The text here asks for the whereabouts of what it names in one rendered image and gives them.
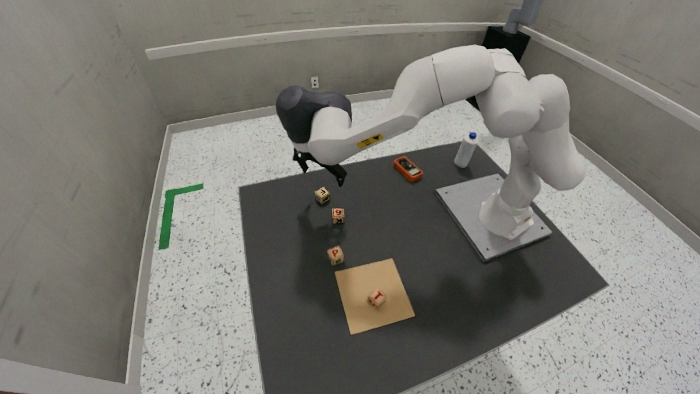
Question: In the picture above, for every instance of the white plastic bottle with blue cap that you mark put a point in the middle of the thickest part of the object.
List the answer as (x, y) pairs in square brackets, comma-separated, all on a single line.
[(466, 150)]

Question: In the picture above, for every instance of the beige mat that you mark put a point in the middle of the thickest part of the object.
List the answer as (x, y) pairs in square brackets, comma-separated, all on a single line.
[(355, 284)]

